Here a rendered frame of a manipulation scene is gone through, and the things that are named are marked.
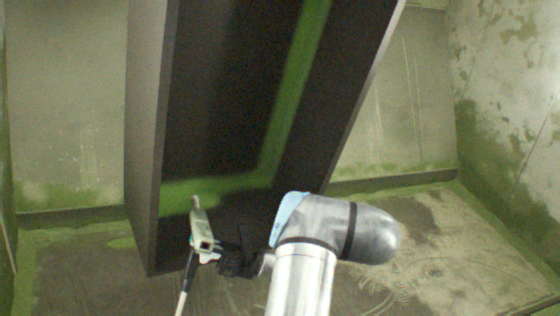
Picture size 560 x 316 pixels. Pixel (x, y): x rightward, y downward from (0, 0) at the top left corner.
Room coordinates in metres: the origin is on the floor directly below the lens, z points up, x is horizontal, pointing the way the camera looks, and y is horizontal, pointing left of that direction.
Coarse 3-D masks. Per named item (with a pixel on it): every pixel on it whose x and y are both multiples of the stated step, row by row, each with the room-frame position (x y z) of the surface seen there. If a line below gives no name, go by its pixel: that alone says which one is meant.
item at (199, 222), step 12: (192, 204) 1.24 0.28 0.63; (192, 216) 1.09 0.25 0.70; (204, 216) 1.09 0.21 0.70; (192, 228) 1.03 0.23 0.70; (204, 228) 0.98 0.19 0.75; (192, 240) 0.97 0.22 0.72; (204, 240) 0.90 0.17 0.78; (192, 252) 0.96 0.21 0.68; (204, 252) 0.89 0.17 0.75; (192, 264) 0.95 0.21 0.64; (192, 276) 0.93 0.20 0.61; (180, 288) 0.92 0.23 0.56
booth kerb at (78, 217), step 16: (384, 176) 2.44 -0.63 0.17; (400, 176) 2.50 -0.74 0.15; (416, 176) 2.56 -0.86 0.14; (432, 176) 2.63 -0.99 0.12; (448, 176) 2.70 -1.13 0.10; (336, 192) 2.28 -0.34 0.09; (352, 192) 2.34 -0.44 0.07; (368, 192) 2.39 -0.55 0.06; (64, 208) 1.59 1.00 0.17; (80, 208) 1.62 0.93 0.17; (96, 208) 1.66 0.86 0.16; (112, 208) 1.69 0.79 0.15; (32, 224) 1.51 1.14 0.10; (48, 224) 1.55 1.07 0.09; (64, 224) 1.58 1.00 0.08; (80, 224) 1.62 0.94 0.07
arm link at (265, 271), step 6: (264, 252) 1.03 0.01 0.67; (270, 252) 1.04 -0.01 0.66; (264, 258) 1.00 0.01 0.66; (270, 258) 1.01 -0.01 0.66; (264, 264) 0.99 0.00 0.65; (270, 264) 1.00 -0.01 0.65; (258, 270) 0.99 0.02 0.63; (264, 270) 0.98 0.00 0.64; (270, 270) 0.99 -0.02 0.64; (258, 276) 0.98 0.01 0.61; (264, 276) 0.98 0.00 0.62; (270, 276) 0.98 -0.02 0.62
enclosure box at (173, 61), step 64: (192, 0) 1.27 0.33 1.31; (256, 0) 1.38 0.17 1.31; (320, 0) 1.50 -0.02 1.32; (384, 0) 1.25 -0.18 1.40; (128, 64) 1.17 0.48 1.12; (192, 64) 1.32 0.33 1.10; (256, 64) 1.45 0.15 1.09; (320, 64) 1.44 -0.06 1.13; (128, 128) 1.18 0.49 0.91; (192, 128) 1.38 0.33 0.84; (256, 128) 1.53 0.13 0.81; (320, 128) 1.38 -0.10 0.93; (128, 192) 1.22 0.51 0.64; (192, 192) 1.44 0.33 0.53; (256, 192) 1.53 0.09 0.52; (320, 192) 1.30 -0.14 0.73
